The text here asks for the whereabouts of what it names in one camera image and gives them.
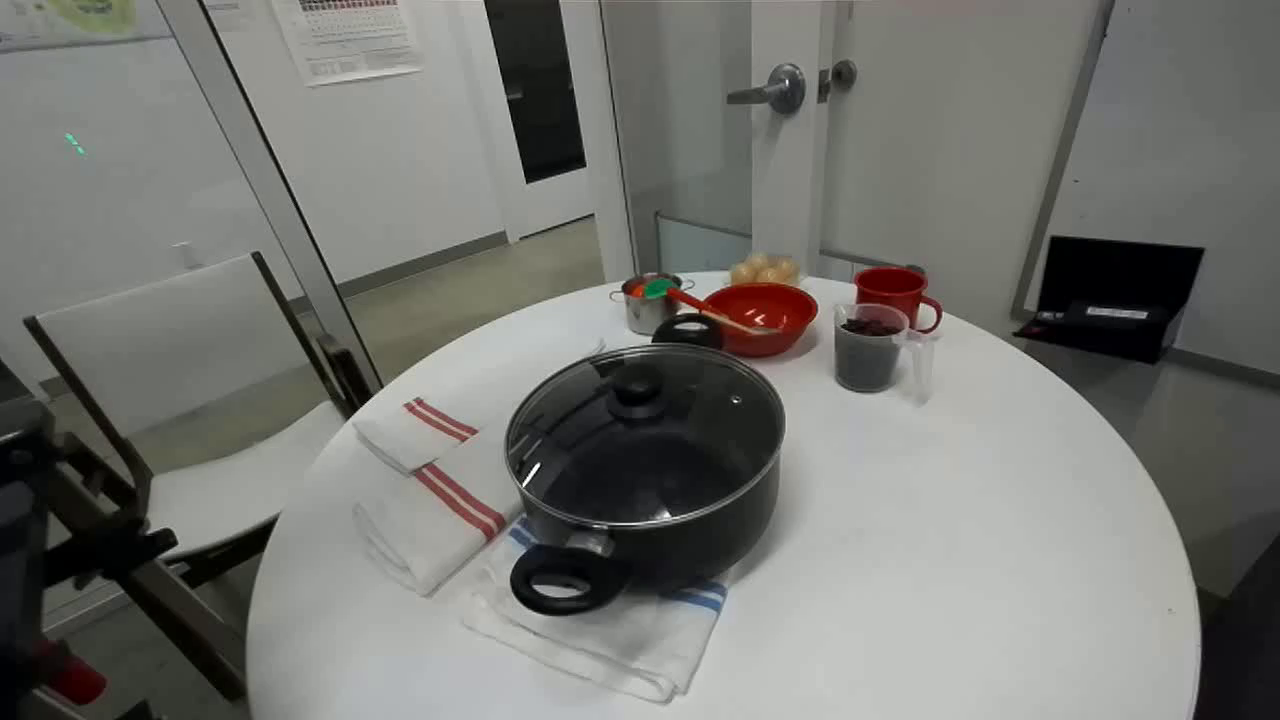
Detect glass pot lid black knob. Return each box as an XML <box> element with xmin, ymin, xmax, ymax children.
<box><xmin>503</xmin><ymin>341</ymin><xmax>788</xmax><ymax>526</ymax></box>

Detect black cooking pot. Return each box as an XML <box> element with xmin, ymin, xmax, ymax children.
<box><xmin>501</xmin><ymin>313</ymin><xmax>788</xmax><ymax>618</ymax></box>

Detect metal cup colourful contents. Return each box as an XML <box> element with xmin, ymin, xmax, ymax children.
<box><xmin>618</xmin><ymin>268</ymin><xmax>690</xmax><ymax>341</ymax></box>

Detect red plastic bowl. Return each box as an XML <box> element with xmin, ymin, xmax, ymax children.
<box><xmin>669</xmin><ymin>278</ymin><xmax>825</xmax><ymax>358</ymax></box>

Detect pale bread rolls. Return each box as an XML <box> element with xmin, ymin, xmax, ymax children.
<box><xmin>729</xmin><ymin>250</ymin><xmax>805</xmax><ymax>290</ymax></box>

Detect clear measuring cup dark contents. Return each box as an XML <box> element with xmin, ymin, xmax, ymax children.
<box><xmin>831</xmin><ymin>300</ymin><xmax>942</xmax><ymax>405</ymax></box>

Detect white towel red stripes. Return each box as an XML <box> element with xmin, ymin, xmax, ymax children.
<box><xmin>351</xmin><ymin>392</ymin><xmax>484</xmax><ymax>481</ymax></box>
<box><xmin>348</xmin><ymin>457</ymin><xmax>529</xmax><ymax>600</ymax></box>

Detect red mug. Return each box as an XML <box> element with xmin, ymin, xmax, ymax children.
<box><xmin>854</xmin><ymin>263</ymin><xmax>947</xmax><ymax>336</ymax></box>

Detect white towel blue stripes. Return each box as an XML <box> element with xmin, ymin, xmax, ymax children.
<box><xmin>455</xmin><ymin>519</ymin><xmax>732</xmax><ymax>708</ymax></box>

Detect white door dark window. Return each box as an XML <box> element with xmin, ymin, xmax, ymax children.
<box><xmin>443</xmin><ymin>0</ymin><xmax>633</xmax><ymax>248</ymax></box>

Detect silver door lock knob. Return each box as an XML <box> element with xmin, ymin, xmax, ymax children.
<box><xmin>818</xmin><ymin>55</ymin><xmax>861</xmax><ymax>108</ymax></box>

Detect frosted glass door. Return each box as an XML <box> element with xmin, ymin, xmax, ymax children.
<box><xmin>597</xmin><ymin>0</ymin><xmax>1120</xmax><ymax>336</ymax></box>

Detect black robot stand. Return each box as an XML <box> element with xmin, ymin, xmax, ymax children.
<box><xmin>0</xmin><ymin>364</ymin><xmax>181</xmax><ymax>720</ymax></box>

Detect silver lever door handle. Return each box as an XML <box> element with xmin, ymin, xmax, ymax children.
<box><xmin>723</xmin><ymin>58</ymin><xmax>808</xmax><ymax>119</ymax></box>

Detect white wall poster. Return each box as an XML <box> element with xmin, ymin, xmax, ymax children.
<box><xmin>270</xmin><ymin>0</ymin><xmax>423</xmax><ymax>87</ymax></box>

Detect white chair black frame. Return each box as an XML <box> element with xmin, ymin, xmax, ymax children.
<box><xmin>20</xmin><ymin>248</ymin><xmax>384</xmax><ymax>705</ymax></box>

